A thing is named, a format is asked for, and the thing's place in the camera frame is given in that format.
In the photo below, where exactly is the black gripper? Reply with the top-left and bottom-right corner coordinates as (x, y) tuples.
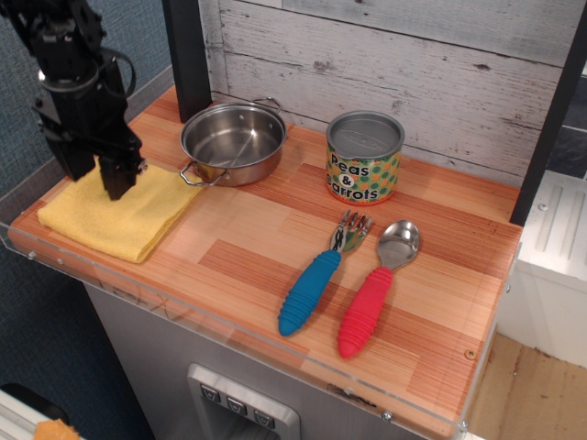
(33, 59), (146, 201)

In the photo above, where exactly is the yellow cloth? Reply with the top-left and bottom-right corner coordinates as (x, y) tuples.
(38, 166), (200, 264)

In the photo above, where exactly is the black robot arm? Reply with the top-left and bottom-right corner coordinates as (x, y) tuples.
(1, 1), (146, 200)

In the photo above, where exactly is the small steel pot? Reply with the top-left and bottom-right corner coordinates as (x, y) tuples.
(180, 97), (287, 187)

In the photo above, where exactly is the clear acrylic table guard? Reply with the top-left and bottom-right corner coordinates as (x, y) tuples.
(8, 60), (521, 439)

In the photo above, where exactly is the peas and carrots can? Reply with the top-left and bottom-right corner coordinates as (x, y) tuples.
(326, 110), (404, 206)

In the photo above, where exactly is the orange object bottom left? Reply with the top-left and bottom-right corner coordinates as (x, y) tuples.
(32, 419), (81, 440)

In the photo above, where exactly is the silver button control panel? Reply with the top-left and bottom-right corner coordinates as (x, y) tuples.
(187, 363), (302, 439)

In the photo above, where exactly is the white ribbed cabinet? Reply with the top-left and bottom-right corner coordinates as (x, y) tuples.
(496, 171), (586, 367)

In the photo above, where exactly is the black vertical post left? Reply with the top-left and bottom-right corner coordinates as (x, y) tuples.
(162, 0), (212, 122)

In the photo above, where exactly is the black vertical post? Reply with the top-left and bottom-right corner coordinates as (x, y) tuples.
(510, 2), (586, 226)
(162, 0), (212, 122)

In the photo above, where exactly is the blue handled fork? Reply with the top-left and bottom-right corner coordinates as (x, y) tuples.
(278, 211), (372, 336)

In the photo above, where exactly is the red handled spoon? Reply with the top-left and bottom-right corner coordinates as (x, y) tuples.
(337, 220), (420, 358)

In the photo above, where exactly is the black vertical post right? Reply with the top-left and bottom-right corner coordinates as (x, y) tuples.
(510, 2), (586, 226)

